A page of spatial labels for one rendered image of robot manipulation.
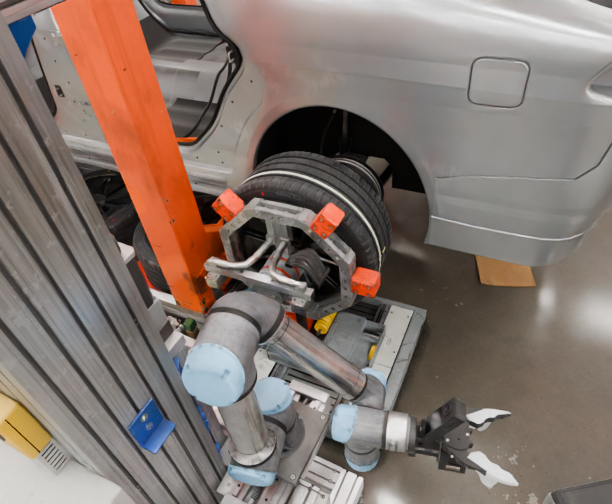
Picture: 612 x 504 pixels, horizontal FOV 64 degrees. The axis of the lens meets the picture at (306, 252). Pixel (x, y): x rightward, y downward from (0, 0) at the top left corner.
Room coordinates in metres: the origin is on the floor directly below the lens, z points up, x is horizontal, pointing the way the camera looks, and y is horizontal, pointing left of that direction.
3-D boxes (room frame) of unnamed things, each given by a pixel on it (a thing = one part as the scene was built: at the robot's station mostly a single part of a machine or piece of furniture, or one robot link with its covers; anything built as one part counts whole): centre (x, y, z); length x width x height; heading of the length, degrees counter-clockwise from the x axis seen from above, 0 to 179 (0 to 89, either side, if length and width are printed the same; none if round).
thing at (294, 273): (1.29, 0.11, 0.85); 0.21 x 0.14 x 0.14; 150
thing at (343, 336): (1.50, -0.01, 0.32); 0.40 x 0.30 x 0.28; 60
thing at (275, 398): (0.68, 0.15, 0.98); 0.13 x 0.12 x 0.14; 162
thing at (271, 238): (1.30, 0.22, 1.03); 0.19 x 0.18 x 0.11; 150
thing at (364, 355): (1.48, -0.05, 0.13); 0.50 x 0.36 x 0.10; 60
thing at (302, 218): (1.35, 0.08, 0.85); 0.54 x 0.07 x 0.54; 60
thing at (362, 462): (0.50, -0.07, 1.12); 0.11 x 0.08 x 0.11; 162
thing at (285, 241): (1.20, 0.05, 1.03); 0.19 x 0.18 x 0.11; 150
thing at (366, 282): (1.20, -0.20, 0.85); 0.09 x 0.08 x 0.07; 60
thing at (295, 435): (0.69, 0.14, 0.87); 0.15 x 0.15 x 0.10
